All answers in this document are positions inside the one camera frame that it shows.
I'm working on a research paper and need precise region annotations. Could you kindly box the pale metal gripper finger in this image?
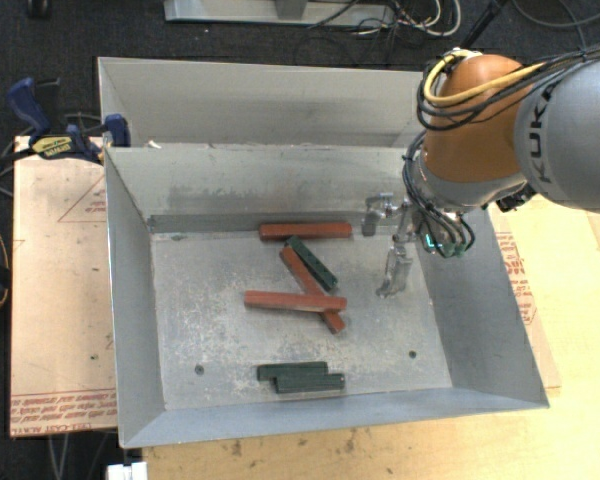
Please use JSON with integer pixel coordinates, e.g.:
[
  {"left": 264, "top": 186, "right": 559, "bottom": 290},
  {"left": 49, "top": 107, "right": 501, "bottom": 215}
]
[
  {"left": 375, "top": 241, "right": 413, "bottom": 300},
  {"left": 360, "top": 192, "right": 407, "bottom": 238}
]

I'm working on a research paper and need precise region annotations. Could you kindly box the brown cardboard board, red print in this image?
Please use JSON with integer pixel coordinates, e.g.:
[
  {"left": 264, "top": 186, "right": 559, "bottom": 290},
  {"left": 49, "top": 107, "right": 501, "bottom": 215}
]
[{"left": 9, "top": 135, "right": 564, "bottom": 439}]

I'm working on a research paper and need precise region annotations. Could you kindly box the red-brown flat block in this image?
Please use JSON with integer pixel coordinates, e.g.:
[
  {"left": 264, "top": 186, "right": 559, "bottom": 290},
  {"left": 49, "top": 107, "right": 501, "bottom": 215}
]
[
  {"left": 258, "top": 221, "right": 354, "bottom": 243},
  {"left": 243, "top": 289, "right": 349, "bottom": 316},
  {"left": 278, "top": 245, "right": 348, "bottom": 336}
]

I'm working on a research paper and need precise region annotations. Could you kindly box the dark green flat block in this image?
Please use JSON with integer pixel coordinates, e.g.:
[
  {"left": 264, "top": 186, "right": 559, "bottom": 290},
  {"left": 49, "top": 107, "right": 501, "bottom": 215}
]
[
  {"left": 284, "top": 234, "right": 340, "bottom": 293},
  {"left": 273, "top": 372, "right": 347, "bottom": 396},
  {"left": 256, "top": 360, "right": 330, "bottom": 383}
]

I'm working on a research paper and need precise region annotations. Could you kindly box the grey metal bin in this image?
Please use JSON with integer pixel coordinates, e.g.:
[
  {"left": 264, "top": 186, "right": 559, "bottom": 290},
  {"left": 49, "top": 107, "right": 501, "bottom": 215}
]
[{"left": 97, "top": 56, "right": 551, "bottom": 450}]

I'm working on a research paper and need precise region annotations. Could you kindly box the black cylinder on white bracket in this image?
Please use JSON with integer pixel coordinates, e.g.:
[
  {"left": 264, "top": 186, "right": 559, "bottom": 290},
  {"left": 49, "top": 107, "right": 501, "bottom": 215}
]
[{"left": 494, "top": 183, "right": 537, "bottom": 214}]

